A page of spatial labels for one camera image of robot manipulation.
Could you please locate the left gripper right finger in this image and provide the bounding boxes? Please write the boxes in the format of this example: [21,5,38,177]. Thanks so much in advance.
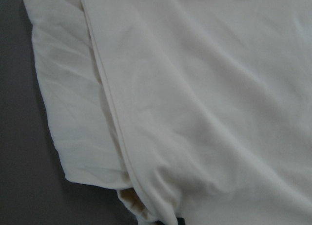
[177,217,186,225]

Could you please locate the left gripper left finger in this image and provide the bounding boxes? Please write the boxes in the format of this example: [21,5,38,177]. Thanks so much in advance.
[153,221,164,225]

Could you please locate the cream long-sleeve printed shirt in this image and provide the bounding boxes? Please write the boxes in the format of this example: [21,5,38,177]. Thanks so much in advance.
[23,0,312,225]

